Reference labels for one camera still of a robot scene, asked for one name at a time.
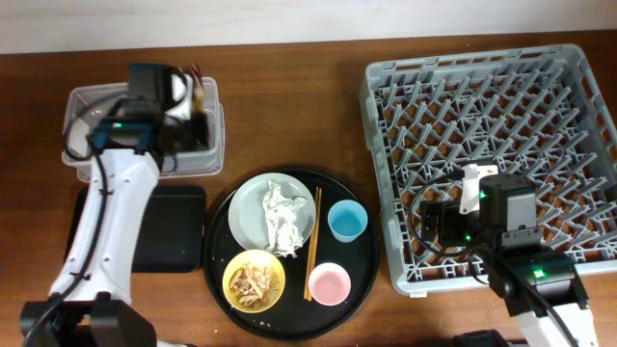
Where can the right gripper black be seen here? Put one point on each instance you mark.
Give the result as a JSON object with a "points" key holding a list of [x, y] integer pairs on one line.
{"points": [[447, 212]]}

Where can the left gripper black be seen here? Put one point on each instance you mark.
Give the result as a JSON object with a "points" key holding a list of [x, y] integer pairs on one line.
{"points": [[201, 125]]}

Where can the brown snack wrapper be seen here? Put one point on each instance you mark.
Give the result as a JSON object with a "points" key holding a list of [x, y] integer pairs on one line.
{"points": [[198, 90]]}

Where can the blue plastic cup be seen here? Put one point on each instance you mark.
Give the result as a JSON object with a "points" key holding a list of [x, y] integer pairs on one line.
{"points": [[347, 220]]}

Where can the white napkin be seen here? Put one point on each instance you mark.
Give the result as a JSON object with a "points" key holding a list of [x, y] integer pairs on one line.
{"points": [[280, 213]]}

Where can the pink plastic cup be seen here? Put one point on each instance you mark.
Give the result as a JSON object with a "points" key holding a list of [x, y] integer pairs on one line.
{"points": [[329, 284]]}

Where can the yellow bowl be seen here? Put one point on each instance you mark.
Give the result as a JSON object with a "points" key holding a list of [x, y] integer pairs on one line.
{"points": [[257, 257]]}

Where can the food scraps and shells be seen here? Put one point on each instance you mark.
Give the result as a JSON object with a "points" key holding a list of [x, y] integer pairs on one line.
{"points": [[254, 286]]}

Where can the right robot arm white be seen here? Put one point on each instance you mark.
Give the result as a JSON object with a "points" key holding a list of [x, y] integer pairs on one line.
{"points": [[540, 286]]}

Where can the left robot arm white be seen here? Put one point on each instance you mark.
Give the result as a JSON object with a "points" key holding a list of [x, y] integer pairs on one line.
{"points": [[125, 137]]}

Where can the clear plastic waste bin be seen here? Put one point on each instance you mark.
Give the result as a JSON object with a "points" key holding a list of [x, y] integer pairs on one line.
{"points": [[95, 101]]}

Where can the grey dishwasher rack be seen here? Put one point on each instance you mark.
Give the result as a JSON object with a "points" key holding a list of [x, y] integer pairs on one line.
{"points": [[536, 111]]}

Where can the grey round plate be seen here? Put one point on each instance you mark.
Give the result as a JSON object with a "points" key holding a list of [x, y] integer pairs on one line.
{"points": [[246, 216]]}

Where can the black rectangular tray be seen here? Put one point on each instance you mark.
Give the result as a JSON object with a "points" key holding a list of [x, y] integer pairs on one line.
{"points": [[171, 235]]}

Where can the wooden chopstick right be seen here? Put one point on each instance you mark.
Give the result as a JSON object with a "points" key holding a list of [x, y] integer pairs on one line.
{"points": [[314, 241]]}

